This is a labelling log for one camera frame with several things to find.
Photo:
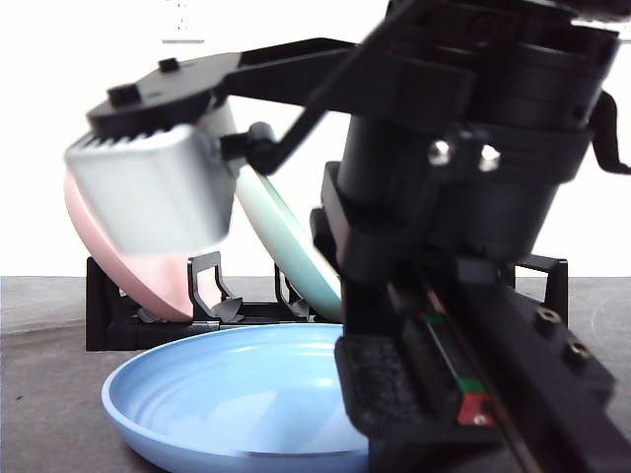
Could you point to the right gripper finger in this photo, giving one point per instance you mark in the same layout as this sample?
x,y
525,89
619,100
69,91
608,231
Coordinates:
x,y
382,389

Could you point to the blue round plate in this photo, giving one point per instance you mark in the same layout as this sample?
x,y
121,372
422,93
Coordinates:
x,y
222,394

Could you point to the green round plate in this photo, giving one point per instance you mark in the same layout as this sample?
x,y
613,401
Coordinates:
x,y
291,256

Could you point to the pink round plate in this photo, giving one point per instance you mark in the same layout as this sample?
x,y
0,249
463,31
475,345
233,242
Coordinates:
x,y
148,286

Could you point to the black plastic dish rack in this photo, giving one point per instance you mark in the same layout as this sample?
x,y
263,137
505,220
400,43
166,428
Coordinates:
x,y
148,336

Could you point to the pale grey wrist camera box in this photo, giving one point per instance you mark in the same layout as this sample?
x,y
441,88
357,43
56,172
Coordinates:
x,y
148,197

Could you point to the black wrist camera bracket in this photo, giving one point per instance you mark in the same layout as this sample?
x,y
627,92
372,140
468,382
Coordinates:
x,y
187,84

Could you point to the white wall socket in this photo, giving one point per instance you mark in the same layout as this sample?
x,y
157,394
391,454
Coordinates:
x,y
183,29

